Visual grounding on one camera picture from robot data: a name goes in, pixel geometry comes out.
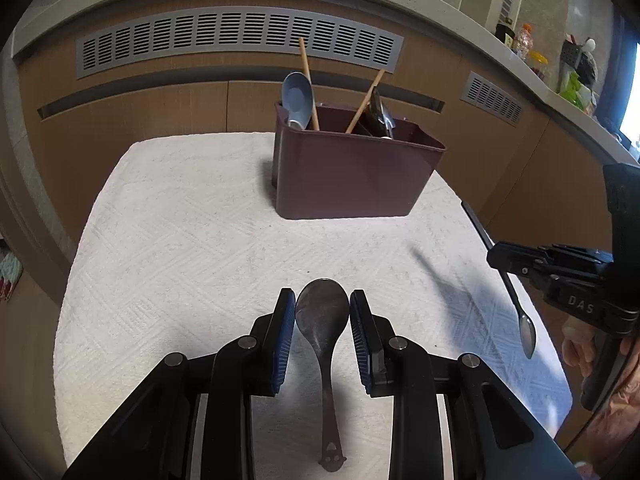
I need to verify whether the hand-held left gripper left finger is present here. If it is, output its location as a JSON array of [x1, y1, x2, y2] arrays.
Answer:
[[62, 287, 297, 480]]

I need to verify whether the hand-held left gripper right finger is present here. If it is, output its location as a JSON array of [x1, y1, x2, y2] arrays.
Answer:
[[349, 288, 581, 480]]

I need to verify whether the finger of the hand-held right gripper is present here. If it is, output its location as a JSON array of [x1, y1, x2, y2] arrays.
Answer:
[[486, 241, 551, 277]]

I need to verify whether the grey metal spoon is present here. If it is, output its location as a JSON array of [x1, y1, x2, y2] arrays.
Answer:
[[294, 278, 350, 473]]

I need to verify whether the black-handled metal spoon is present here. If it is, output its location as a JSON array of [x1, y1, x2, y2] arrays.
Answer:
[[460, 201, 537, 360]]

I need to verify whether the maroon plastic utensil holder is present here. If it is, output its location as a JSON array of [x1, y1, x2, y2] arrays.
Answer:
[[272, 101, 447, 221]]

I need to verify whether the dark wooden spoon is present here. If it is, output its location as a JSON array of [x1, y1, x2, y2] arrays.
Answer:
[[361, 87, 385, 136]]

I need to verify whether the wooden chopstick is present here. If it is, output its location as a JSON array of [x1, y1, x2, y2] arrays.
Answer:
[[298, 37, 321, 131], [345, 69, 386, 135]]

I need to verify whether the person's right hand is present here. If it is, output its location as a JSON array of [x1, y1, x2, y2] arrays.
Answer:
[[561, 316, 602, 379]]

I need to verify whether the white textured towel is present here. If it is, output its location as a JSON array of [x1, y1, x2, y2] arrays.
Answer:
[[52, 131, 574, 480]]

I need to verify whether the small grey vent grille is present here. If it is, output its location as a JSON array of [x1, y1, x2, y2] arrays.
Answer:
[[461, 71, 525, 123]]

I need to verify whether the green packet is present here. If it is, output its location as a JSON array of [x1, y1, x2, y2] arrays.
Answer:
[[557, 71, 588, 106]]

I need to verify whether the blue plastic spoon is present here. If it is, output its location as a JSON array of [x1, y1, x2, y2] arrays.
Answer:
[[281, 72, 316, 131]]

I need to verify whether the wooden cabinet front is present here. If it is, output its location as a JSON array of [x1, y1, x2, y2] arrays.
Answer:
[[0, 0, 640, 311]]

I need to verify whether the patterned cloth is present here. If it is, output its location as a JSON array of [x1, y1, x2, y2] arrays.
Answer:
[[0, 249, 25, 303]]

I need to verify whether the black cable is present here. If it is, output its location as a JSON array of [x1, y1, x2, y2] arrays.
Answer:
[[564, 390, 618, 456]]

